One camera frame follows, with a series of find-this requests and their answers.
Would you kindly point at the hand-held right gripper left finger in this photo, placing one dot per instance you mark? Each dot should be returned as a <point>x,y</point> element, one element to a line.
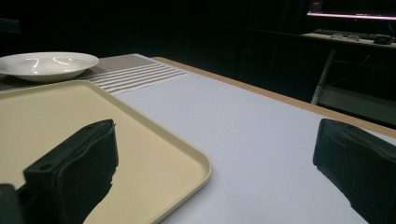
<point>81,174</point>

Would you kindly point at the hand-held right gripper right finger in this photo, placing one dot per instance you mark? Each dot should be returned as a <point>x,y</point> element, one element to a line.
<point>361,165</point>

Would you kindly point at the beige plastic tray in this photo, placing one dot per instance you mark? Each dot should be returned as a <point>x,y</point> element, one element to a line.
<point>149,161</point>

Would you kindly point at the white shallow bowl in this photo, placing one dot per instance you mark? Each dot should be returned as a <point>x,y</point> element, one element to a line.
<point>46,66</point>

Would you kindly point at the striped grey placemat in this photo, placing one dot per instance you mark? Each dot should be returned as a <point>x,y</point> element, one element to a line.
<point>137,74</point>

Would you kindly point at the black computer mouse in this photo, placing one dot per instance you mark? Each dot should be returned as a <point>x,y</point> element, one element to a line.
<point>383,39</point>

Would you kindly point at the dark keyboard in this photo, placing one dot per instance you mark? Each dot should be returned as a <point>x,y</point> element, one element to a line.
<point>342,33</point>

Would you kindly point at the computer monitor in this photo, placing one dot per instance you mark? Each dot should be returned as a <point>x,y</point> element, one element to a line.
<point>351,9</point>

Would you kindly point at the metal frame desk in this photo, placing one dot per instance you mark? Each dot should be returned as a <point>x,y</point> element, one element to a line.
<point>355,93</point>

